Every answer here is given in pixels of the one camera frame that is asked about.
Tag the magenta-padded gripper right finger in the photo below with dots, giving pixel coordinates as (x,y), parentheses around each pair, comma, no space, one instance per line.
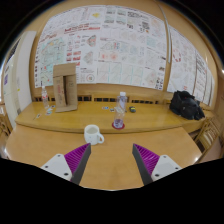
(150,160)

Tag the small red-labelled bottle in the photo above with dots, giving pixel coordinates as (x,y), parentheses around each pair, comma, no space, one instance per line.
(45,100)

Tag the white ceramic mug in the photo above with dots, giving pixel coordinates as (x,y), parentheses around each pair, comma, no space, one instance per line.
(91,135)

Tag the flat round red coaster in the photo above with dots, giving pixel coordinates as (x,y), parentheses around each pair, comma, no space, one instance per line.
(122,127)

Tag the paper posters on wall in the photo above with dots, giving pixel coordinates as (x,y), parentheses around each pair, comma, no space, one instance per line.
(116,50)

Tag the black backpack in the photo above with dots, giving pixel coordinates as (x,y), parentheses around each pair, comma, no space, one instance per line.
(185,105)

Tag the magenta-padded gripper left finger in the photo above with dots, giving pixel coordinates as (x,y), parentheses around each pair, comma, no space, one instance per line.
(75,160)

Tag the brown cardboard box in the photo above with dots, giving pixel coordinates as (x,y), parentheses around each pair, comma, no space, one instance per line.
(65,70)

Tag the small printed card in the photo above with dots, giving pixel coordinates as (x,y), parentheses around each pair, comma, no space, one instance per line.
(112,109)
(105,107)

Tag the clear plastic drink bottle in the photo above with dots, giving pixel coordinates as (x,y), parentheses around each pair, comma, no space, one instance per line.
(122,100)

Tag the wooden chair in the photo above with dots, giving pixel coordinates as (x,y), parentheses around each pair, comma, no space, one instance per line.
(5,121)
(208,131)

